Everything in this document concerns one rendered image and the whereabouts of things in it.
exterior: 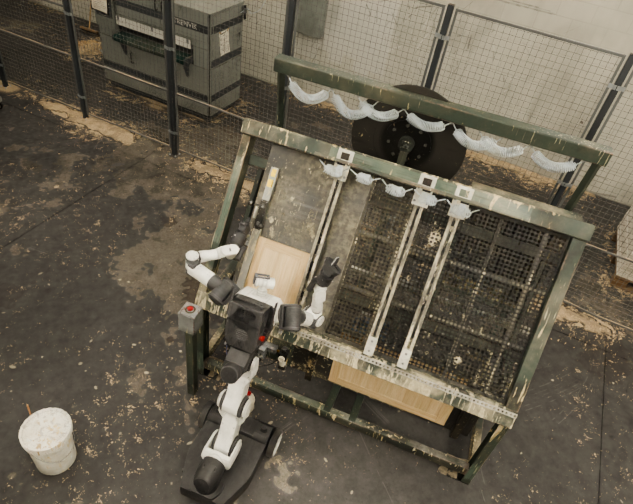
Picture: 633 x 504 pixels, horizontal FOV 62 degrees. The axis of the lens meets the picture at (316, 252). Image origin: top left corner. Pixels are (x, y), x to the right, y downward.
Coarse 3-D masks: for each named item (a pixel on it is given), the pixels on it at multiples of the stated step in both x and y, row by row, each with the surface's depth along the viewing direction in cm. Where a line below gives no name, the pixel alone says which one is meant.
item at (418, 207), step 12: (420, 180) 313; (420, 192) 313; (432, 192) 312; (420, 204) 314; (420, 216) 318; (408, 228) 320; (408, 240) 322; (396, 264) 324; (396, 276) 324; (384, 300) 327; (384, 312) 328; (372, 336) 331; (372, 348) 332
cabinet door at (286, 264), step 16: (272, 240) 347; (256, 256) 349; (272, 256) 347; (288, 256) 344; (304, 256) 342; (256, 272) 350; (272, 272) 348; (288, 272) 345; (256, 288) 351; (288, 288) 346
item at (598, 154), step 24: (288, 72) 351; (312, 72) 345; (336, 72) 343; (384, 96) 338; (408, 96) 332; (456, 120) 330; (480, 120) 325; (504, 120) 323; (528, 144) 324; (552, 144) 318; (576, 144) 313; (600, 144) 316; (576, 192) 339
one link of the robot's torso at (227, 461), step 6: (210, 438) 339; (210, 444) 339; (240, 444) 340; (204, 450) 332; (210, 450) 332; (234, 450) 335; (204, 456) 333; (210, 456) 330; (216, 456) 329; (222, 456) 330; (234, 456) 335; (222, 462) 330; (228, 462) 329; (228, 468) 331
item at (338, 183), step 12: (336, 168) 311; (336, 180) 327; (336, 192) 328; (336, 204) 332; (324, 216) 331; (324, 228) 335; (324, 240) 334; (312, 252) 335; (312, 264) 339; (312, 276) 336; (300, 288) 339; (300, 300) 343
